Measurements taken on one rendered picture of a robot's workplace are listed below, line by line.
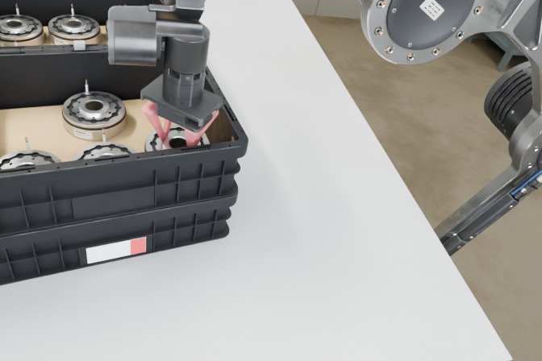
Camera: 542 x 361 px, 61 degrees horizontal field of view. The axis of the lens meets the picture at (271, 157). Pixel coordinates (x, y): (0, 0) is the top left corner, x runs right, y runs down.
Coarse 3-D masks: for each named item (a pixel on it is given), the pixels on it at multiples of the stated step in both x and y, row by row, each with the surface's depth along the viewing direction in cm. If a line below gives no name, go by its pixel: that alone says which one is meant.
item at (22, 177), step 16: (96, 48) 81; (208, 80) 80; (224, 96) 77; (224, 112) 74; (240, 128) 71; (208, 144) 67; (224, 144) 68; (240, 144) 68; (80, 160) 60; (96, 160) 61; (112, 160) 61; (128, 160) 62; (144, 160) 63; (160, 160) 64; (176, 160) 65; (192, 160) 66; (208, 160) 68; (0, 176) 56; (16, 176) 56; (32, 176) 57; (48, 176) 58; (64, 176) 59; (80, 176) 60; (96, 176) 61
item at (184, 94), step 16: (160, 80) 68; (176, 80) 61; (192, 80) 62; (144, 96) 65; (160, 96) 65; (176, 96) 63; (192, 96) 64; (208, 96) 67; (192, 112) 64; (208, 112) 65
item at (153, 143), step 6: (174, 126) 76; (180, 126) 76; (174, 132) 75; (180, 132) 75; (150, 138) 73; (156, 138) 74; (204, 138) 76; (150, 144) 73; (156, 144) 73; (162, 144) 73; (198, 144) 74; (150, 150) 71; (156, 150) 72
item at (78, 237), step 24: (120, 216) 68; (144, 216) 70; (168, 216) 72; (192, 216) 76; (216, 216) 78; (0, 240) 62; (24, 240) 64; (48, 240) 66; (72, 240) 69; (96, 240) 71; (120, 240) 72; (168, 240) 78; (192, 240) 80; (0, 264) 66; (24, 264) 69; (48, 264) 71; (72, 264) 72; (96, 264) 73
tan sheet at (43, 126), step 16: (0, 112) 79; (16, 112) 79; (32, 112) 80; (48, 112) 81; (128, 112) 85; (0, 128) 76; (16, 128) 76; (32, 128) 77; (48, 128) 78; (64, 128) 79; (128, 128) 82; (144, 128) 83; (0, 144) 73; (16, 144) 74; (32, 144) 74; (48, 144) 75; (64, 144) 76; (80, 144) 76; (128, 144) 79; (64, 160) 73
